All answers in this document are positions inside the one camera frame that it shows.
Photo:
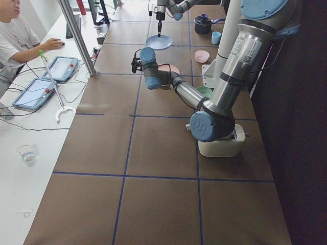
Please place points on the reacher grabber stick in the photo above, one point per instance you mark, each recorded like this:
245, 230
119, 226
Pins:
63, 108

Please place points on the black monitor stand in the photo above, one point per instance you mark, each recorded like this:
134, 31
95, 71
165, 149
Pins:
99, 12

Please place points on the blue teach pendant far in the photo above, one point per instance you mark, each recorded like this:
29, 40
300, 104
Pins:
62, 68

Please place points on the dark blue saucepan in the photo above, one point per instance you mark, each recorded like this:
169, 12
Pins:
203, 23

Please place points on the paper cup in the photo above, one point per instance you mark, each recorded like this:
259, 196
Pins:
26, 153

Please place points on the green bowl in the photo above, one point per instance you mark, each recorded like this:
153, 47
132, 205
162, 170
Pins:
205, 91

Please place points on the pink plate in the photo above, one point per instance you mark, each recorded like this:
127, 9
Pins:
168, 68

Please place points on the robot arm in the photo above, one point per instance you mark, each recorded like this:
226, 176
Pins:
176, 10
249, 27

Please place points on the white toaster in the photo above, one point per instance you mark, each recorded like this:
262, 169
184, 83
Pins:
224, 147

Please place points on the blue plate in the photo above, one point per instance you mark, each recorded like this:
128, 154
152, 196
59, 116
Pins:
159, 42

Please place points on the person in white shirt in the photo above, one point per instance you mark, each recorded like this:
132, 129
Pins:
19, 43

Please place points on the grey aluminium post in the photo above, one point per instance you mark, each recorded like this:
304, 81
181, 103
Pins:
69, 16

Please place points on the pink bowl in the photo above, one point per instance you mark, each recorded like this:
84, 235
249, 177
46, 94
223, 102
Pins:
201, 56

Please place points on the blue teach pendant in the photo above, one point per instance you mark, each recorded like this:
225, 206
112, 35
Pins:
62, 68
35, 94

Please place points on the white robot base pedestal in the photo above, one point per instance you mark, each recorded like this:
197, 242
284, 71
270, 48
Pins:
222, 40

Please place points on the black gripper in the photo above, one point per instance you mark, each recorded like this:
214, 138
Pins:
139, 67
160, 17

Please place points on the blue teach pendant near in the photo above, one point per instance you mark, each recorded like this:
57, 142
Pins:
35, 94

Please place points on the light blue cup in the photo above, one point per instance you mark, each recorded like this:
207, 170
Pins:
216, 36

